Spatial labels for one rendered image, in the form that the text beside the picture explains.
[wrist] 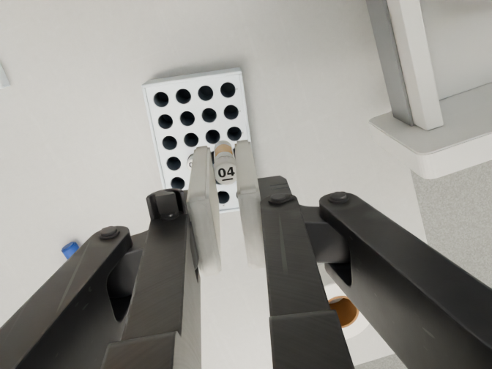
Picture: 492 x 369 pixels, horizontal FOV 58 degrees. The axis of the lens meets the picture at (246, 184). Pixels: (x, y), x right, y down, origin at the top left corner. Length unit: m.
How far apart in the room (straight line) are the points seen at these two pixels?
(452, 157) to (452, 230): 1.18
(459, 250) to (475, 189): 0.20
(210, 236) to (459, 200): 1.30
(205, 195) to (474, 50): 0.28
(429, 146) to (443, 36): 0.11
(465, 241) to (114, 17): 1.27
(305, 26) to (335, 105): 0.08
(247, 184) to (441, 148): 0.16
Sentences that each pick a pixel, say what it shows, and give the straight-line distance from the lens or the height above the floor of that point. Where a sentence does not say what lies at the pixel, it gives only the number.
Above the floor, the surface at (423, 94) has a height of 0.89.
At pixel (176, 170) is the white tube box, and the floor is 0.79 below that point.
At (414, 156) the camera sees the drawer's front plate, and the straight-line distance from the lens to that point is 0.29.
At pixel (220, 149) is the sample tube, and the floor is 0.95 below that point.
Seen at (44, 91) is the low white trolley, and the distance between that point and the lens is 0.45.
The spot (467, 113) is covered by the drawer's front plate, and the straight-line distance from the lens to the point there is 0.34.
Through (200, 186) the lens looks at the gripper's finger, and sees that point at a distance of 0.16.
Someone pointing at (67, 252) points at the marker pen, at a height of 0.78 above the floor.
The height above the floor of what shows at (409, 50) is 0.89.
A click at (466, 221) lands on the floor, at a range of 1.47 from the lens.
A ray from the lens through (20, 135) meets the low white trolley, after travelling 0.47.
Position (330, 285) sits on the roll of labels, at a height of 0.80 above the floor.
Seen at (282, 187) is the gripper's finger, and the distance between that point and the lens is 0.17.
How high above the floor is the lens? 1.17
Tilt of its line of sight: 71 degrees down
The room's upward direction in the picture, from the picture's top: 173 degrees clockwise
